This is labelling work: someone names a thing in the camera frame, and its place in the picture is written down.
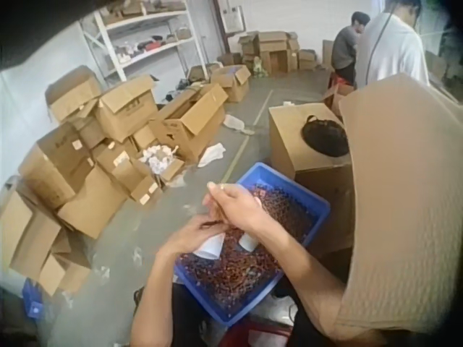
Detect small open cardboard box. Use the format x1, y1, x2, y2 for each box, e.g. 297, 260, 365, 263
323, 82, 356, 117

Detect white metal shelf rack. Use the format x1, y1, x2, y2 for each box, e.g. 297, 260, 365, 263
80, 0, 204, 83

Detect black mesh bag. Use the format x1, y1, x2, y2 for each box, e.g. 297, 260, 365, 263
301, 114, 350, 158

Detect blue plastic bin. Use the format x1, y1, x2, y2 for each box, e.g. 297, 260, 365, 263
172, 162, 332, 327

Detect grey wall panel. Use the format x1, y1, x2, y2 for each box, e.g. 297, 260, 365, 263
219, 0, 250, 34

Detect person's left hand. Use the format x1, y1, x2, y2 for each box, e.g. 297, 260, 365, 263
161, 215, 229, 258

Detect heap of cardboard boxes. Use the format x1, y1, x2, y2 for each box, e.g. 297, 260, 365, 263
0, 64, 229, 298

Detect person's right hand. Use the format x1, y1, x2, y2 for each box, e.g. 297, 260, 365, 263
202, 182, 279, 239

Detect white paper cup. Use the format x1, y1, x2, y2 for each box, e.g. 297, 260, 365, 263
192, 231, 228, 262
236, 232, 260, 252

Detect crumpled white paper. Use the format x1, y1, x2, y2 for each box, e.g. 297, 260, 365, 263
138, 143, 181, 175

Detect stack of cardboard boxes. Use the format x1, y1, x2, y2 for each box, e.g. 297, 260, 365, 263
237, 30, 320, 74

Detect heap of brown beads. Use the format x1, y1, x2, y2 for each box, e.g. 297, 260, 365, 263
177, 183, 319, 314

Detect white plastic bag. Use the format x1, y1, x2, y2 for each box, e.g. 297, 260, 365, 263
222, 114, 256, 136
197, 142, 227, 168

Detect small blue crate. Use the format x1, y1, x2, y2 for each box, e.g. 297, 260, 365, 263
20, 277, 47, 316

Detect green toy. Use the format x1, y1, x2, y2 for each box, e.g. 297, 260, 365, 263
252, 56, 269, 79

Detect brown bead string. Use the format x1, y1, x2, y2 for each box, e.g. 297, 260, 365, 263
203, 202, 232, 232

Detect person's legs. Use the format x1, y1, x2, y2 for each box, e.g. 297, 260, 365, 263
132, 280, 339, 347

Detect large closed cardboard box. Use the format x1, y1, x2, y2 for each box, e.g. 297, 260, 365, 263
268, 102, 354, 258

